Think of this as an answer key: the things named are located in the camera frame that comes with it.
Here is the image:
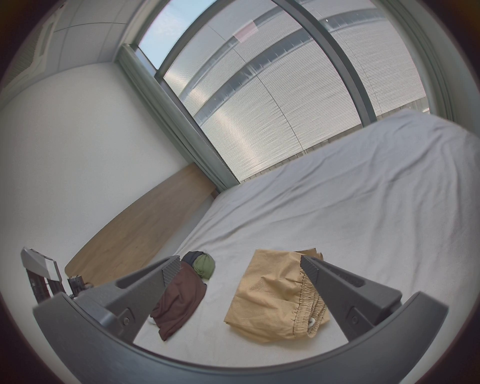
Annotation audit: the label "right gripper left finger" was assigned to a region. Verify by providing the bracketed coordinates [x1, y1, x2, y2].
[77, 256, 181, 344]

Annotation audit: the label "grey-green curtain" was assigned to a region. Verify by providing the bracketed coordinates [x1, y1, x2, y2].
[116, 43, 241, 192]
[379, 0, 458, 122]

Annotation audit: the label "ceiling air conditioner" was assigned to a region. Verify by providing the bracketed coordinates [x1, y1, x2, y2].
[0, 0, 66, 94]

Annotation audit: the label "green garment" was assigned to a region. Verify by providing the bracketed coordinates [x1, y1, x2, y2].
[193, 253, 216, 281]

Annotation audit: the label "tan shorts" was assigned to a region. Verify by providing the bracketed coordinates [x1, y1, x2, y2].
[224, 248, 331, 344]

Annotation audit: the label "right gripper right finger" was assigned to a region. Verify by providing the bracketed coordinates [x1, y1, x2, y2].
[300, 255, 403, 344]

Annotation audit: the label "bed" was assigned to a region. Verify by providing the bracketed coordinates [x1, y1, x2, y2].
[64, 109, 480, 366]

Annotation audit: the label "window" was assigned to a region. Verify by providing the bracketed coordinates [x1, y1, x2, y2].
[137, 0, 432, 184]

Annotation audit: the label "brown shorts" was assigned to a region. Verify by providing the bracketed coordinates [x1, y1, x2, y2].
[150, 268, 208, 341]

